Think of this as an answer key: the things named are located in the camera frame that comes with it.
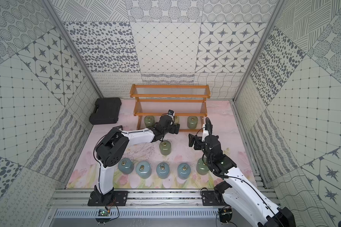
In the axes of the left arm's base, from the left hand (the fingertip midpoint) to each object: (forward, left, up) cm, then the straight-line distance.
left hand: (179, 124), depth 94 cm
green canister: (-26, -13, -4) cm, 30 cm away
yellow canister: (+5, +2, -1) cm, 5 cm away
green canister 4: (+3, -9, 0) cm, 10 cm away
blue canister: (-28, +30, -2) cm, 41 cm away
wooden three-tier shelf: (+36, +21, -12) cm, 43 cm away
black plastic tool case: (+16, +58, -5) cm, 60 cm away
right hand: (-13, -11, +7) cm, 18 cm away
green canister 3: (+3, +21, -1) cm, 21 cm away
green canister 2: (-16, +9, -2) cm, 18 cm away
